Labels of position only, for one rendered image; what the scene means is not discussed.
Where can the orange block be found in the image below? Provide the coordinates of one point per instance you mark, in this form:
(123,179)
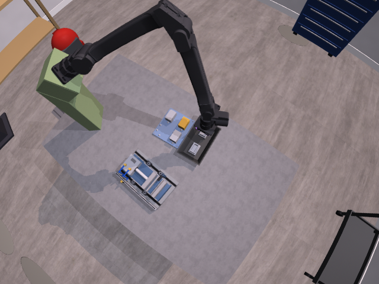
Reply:
(184,123)

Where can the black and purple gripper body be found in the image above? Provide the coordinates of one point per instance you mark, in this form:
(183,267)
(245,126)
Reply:
(204,129)

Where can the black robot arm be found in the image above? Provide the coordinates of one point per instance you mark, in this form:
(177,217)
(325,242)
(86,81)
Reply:
(164,14)

